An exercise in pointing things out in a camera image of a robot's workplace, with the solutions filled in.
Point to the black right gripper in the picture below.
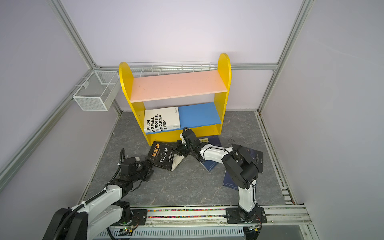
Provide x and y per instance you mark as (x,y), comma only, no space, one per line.
(178,145)

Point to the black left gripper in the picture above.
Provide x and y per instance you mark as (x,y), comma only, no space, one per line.
(147,167)

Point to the black book yellow characters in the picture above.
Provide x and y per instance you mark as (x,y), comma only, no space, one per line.
(164,155)

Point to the white book black text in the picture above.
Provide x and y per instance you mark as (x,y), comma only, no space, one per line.
(161,120)

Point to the dark book white characters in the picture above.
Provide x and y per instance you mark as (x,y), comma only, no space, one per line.
(251,155)

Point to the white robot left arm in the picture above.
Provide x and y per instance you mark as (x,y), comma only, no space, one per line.
(86,220)

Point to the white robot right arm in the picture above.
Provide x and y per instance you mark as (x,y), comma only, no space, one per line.
(238,162)

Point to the dark blue book under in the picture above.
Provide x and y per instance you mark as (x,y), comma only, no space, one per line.
(209,165)

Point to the dark blue book top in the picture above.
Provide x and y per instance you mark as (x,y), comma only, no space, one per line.
(213,140)

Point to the blue book yellow label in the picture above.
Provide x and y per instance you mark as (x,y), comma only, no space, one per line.
(228,182)

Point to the white mesh basket box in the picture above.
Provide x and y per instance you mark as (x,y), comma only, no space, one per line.
(98,91)

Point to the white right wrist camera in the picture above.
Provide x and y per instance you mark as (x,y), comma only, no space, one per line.
(182,139)

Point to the white vented cable duct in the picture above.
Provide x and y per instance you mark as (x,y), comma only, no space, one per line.
(179,233)

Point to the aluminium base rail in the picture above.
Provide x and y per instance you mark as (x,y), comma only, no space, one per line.
(215,216)

